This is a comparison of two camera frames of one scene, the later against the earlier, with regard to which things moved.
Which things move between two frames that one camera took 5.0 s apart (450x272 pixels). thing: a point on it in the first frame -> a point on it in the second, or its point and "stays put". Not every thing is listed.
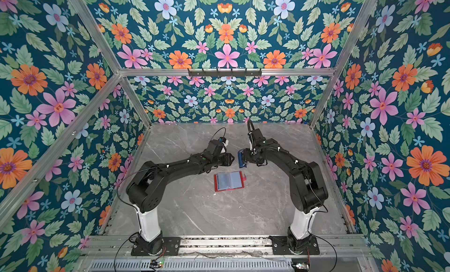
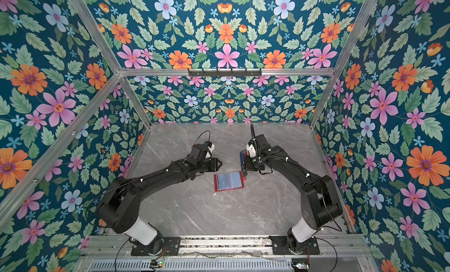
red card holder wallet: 229,181 stays put
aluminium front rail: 334,245 stays put
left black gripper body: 225,160 -> 210,165
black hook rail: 224,74 stays put
